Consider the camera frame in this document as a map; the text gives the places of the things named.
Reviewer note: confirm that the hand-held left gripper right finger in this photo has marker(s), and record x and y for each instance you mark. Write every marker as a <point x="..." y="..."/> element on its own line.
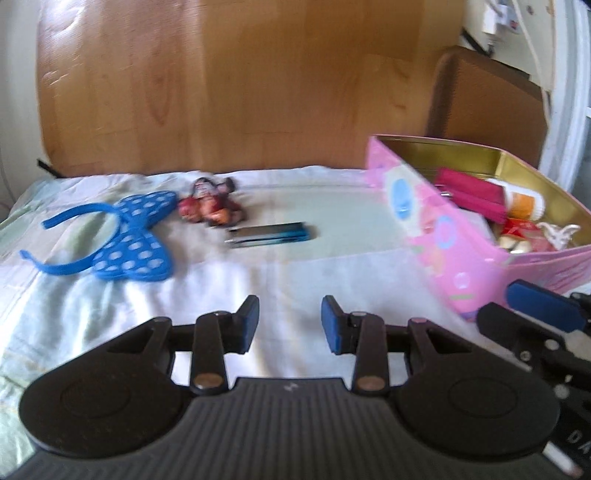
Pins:
<point x="334" y="325"/>

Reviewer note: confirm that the pink biscuit tin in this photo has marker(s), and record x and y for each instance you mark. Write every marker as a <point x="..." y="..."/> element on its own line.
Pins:
<point x="415" y="212"/>

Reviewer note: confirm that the white butterfly hair clip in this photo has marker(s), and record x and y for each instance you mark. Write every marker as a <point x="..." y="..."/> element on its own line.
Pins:
<point x="561" y="233"/>

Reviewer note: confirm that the red rectangular box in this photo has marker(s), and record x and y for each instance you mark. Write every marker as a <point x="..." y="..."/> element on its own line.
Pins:
<point x="519" y="228"/>

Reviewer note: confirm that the blue polka-dot bow headband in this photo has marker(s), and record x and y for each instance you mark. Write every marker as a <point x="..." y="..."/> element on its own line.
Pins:
<point x="134" y="244"/>

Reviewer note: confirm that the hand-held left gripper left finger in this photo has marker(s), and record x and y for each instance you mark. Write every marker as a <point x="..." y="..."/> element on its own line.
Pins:
<point x="247" y="325"/>

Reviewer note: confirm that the wooden headboard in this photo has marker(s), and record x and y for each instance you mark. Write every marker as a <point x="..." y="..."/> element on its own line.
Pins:
<point x="231" y="87"/>

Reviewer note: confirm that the magenta wallet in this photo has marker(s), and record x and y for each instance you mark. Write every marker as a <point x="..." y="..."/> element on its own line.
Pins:
<point x="471" y="194"/>

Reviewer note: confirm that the white power strip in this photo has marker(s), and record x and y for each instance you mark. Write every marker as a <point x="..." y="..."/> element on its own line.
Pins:
<point x="496" y="16"/>

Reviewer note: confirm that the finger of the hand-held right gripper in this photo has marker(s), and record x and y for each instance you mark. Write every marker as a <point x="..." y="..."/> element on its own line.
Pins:
<point x="545" y="307"/>
<point x="508" y="332"/>

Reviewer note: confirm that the blue pen set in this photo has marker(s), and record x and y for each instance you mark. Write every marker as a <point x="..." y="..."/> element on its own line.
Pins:
<point x="272" y="235"/>

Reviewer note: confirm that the white bottle with orange label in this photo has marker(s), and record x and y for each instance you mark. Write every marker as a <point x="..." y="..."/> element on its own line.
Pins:
<point x="524" y="203"/>

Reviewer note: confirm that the white window frame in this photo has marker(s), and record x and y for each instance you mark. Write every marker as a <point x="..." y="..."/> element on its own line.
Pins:
<point x="568" y="92"/>

